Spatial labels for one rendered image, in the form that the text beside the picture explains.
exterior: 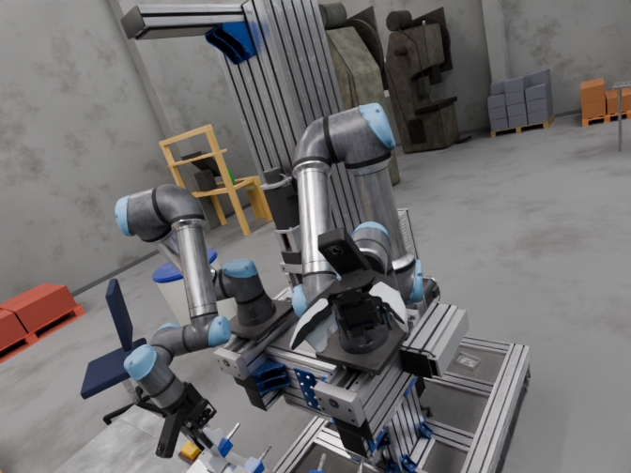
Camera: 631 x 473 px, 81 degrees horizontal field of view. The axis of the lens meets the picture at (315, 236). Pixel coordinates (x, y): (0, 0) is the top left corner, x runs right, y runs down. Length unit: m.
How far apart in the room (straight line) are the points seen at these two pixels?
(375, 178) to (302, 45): 0.51
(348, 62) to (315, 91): 5.23
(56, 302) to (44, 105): 3.16
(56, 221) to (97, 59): 2.86
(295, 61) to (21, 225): 6.27
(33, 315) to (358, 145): 5.44
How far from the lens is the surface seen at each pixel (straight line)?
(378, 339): 1.11
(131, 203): 1.18
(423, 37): 9.03
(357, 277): 0.55
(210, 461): 1.18
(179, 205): 1.11
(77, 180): 7.34
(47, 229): 7.18
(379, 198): 0.93
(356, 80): 6.36
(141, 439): 1.65
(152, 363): 1.03
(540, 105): 9.00
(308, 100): 1.20
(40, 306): 5.99
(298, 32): 1.25
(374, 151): 0.89
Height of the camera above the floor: 1.71
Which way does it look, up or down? 19 degrees down
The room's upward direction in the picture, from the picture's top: 17 degrees counter-clockwise
